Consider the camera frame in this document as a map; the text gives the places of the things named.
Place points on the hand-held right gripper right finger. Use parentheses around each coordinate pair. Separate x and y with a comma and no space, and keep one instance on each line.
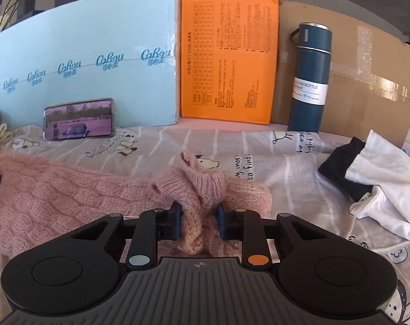
(221,222)

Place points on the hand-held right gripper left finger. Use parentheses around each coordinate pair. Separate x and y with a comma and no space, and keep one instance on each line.
(176,221)

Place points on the pink knit sweater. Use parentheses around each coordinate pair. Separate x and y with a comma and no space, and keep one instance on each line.
(90,199)

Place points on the cream knit cloth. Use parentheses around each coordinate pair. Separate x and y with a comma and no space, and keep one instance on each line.
(0,138)

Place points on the smartphone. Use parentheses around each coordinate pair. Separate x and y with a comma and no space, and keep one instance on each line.
(78,118)

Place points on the black garment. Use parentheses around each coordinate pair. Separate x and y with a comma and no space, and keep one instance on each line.
(343,172)

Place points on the light blue cardboard box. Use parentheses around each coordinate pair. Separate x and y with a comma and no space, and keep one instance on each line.
(90,61)

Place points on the orange cardboard box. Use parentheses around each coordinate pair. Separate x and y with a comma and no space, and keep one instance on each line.
(228,57)

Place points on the dark blue vacuum bottle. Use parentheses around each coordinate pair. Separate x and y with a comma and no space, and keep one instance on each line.
(311,81)

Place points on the white garment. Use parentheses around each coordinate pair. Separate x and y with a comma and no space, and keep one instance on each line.
(387,182)

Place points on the brown cardboard box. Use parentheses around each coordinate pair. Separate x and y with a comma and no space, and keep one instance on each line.
(367,74)

